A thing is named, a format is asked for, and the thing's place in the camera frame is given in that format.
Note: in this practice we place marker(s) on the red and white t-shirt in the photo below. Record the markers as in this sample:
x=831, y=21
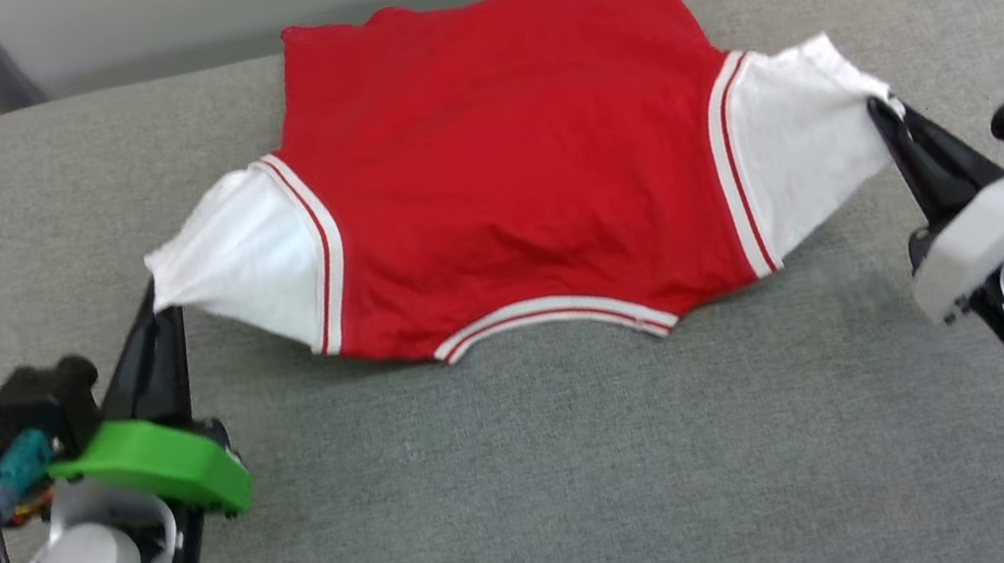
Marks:
x=524, y=167

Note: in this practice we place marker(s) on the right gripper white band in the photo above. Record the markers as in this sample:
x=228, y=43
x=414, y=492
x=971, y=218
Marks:
x=989, y=240

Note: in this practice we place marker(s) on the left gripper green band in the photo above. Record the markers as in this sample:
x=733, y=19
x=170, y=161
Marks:
x=168, y=460

